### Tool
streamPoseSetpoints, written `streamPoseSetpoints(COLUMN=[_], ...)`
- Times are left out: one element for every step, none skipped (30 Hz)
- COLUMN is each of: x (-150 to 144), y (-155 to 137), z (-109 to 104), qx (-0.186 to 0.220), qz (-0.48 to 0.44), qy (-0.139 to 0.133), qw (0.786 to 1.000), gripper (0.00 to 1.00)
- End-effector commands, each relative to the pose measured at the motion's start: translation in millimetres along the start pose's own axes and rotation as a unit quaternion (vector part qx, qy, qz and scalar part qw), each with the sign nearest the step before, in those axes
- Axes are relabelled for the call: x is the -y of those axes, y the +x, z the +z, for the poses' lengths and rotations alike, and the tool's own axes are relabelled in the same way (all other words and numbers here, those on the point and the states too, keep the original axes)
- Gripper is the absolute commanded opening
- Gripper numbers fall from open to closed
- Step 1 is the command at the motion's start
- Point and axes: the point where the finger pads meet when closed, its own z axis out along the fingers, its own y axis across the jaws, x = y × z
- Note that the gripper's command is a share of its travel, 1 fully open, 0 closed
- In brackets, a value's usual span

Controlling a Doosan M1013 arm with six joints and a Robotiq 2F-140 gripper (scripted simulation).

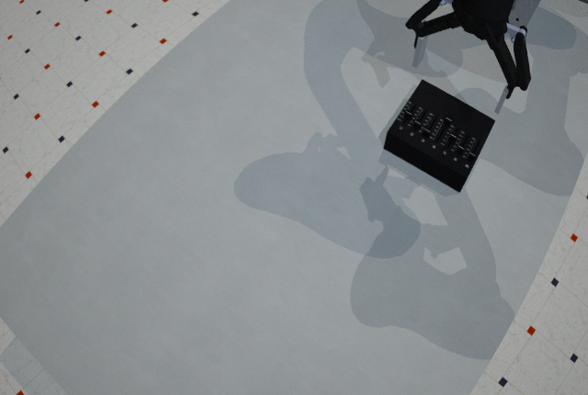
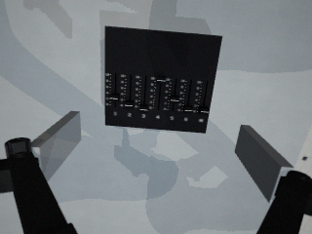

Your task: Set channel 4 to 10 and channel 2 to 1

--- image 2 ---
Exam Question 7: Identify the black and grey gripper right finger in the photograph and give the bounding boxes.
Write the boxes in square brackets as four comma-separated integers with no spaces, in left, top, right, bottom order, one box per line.
[235,125,312,234]

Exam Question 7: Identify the black lighting desk panel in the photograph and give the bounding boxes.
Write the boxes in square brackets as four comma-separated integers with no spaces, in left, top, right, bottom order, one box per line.
[104,26,222,134]

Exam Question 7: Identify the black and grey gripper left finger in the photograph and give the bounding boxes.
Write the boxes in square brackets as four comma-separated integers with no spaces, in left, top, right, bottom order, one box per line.
[0,111,81,234]

